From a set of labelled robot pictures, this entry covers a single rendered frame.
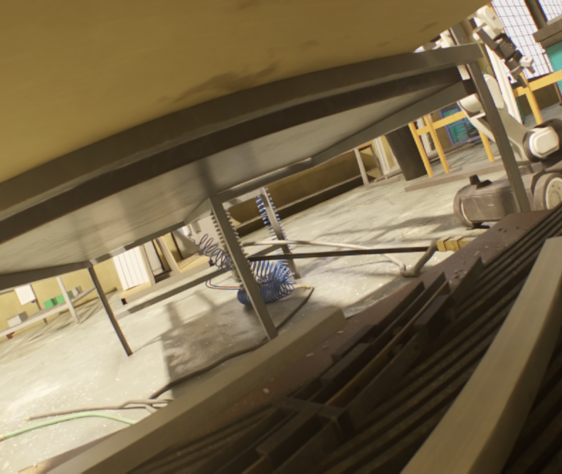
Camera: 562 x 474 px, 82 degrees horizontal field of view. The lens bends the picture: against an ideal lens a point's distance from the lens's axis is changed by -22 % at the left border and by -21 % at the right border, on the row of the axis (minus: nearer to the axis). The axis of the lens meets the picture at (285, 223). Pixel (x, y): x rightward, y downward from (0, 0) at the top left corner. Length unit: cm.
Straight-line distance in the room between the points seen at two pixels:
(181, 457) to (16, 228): 33
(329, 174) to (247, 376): 949
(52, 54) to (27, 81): 3
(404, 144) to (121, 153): 546
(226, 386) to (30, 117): 27
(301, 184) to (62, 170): 910
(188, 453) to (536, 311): 27
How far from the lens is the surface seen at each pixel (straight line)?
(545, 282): 30
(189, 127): 44
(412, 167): 581
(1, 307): 943
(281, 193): 924
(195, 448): 32
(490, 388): 21
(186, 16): 27
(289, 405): 28
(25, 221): 51
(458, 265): 57
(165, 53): 30
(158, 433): 34
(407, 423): 25
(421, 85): 70
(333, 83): 52
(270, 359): 37
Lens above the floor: 48
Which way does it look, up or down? 4 degrees down
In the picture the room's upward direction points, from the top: 22 degrees counter-clockwise
